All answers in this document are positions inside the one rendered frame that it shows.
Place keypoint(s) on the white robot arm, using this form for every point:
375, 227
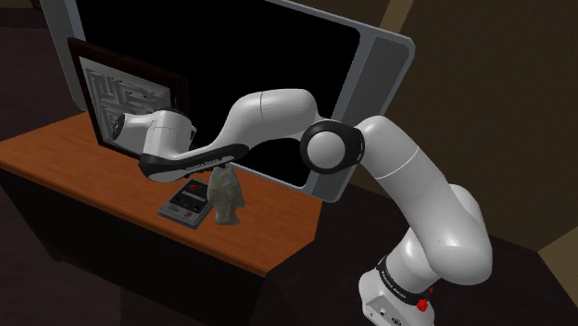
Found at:
424, 189

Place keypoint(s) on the grey stone figure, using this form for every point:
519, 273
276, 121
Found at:
224, 194

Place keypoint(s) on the grey framed television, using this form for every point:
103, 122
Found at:
271, 58

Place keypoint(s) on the grey game controller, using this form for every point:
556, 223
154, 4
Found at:
183, 207

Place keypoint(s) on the dark framed maze picture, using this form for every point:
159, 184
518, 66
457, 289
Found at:
113, 90

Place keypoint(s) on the brown top tv cabinet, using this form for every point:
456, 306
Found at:
90, 171

